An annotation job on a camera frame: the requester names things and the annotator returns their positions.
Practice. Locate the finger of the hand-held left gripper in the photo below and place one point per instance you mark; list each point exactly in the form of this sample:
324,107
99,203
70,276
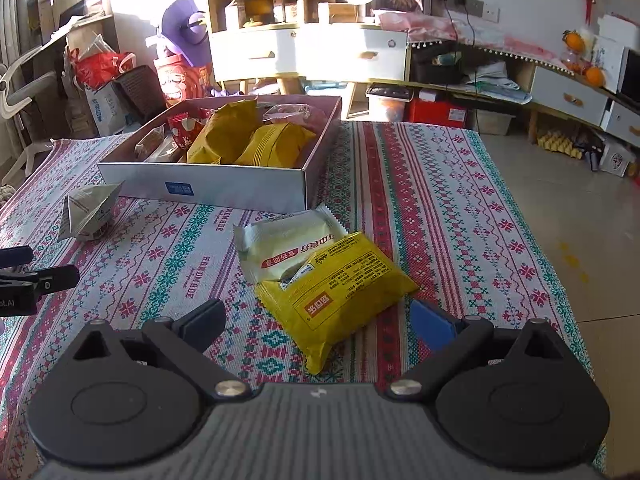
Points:
15,256
55,277

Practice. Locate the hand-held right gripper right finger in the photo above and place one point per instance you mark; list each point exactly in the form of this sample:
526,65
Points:
432,325

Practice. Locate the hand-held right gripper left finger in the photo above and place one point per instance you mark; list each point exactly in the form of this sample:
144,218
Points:
200,322

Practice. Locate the yellow packet with red label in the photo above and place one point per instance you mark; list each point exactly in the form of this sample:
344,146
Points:
335,290

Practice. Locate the white cardboard box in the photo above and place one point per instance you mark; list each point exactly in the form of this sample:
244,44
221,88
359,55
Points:
240,190

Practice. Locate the red packet with white print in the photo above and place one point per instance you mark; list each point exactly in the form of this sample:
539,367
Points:
184,130

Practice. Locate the large yellow waffle packet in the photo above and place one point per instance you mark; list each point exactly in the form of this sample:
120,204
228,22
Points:
225,130

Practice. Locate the clear packet of red biscuits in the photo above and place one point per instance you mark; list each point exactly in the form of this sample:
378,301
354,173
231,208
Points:
295,115

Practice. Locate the grey knitted cushion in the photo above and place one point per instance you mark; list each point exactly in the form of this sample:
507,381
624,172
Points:
5,195

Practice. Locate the silver triangular packet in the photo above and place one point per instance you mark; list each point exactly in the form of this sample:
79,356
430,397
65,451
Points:
87,212

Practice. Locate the white pale green packet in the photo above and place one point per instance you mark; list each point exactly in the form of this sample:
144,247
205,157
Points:
280,245

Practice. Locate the patterned tablecloth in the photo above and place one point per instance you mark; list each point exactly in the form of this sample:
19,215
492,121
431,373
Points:
450,210

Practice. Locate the white office chair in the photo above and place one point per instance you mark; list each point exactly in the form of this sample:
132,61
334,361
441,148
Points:
22,100

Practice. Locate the clear beige snack packet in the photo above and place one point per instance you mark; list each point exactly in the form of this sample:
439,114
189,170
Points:
150,142

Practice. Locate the white bag with blue print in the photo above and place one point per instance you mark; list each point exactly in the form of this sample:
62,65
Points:
105,110

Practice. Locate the yellow ribbed snack packet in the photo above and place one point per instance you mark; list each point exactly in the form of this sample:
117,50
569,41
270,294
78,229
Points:
277,145

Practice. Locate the brown plastic basket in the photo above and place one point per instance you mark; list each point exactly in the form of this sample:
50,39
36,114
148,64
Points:
140,90

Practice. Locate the red plastic bag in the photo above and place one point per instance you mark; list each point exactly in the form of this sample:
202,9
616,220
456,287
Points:
100,67

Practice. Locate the red box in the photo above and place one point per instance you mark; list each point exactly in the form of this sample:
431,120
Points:
440,112

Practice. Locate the yellow black striped object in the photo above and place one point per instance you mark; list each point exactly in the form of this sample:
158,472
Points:
560,144

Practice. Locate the plastic container with black lid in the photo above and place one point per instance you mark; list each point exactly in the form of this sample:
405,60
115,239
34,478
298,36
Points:
387,102

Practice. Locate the red gift bag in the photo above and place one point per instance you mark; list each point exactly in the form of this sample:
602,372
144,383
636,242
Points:
182,82

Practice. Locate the small white box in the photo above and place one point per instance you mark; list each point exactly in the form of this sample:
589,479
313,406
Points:
617,160

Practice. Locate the low white wooden cabinet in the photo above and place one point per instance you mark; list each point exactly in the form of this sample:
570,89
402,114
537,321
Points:
570,97

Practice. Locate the purple toy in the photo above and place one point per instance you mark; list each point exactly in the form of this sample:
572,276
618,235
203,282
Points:
182,30

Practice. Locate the white wooden shelf cabinet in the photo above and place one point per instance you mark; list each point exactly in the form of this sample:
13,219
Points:
320,52

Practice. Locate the orange fruit decoration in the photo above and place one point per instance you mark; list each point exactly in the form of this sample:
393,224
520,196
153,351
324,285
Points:
592,74

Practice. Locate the black monitor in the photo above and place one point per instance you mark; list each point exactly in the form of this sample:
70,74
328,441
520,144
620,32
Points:
631,77

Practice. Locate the wall power sockets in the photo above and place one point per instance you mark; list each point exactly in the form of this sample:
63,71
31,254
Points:
470,6

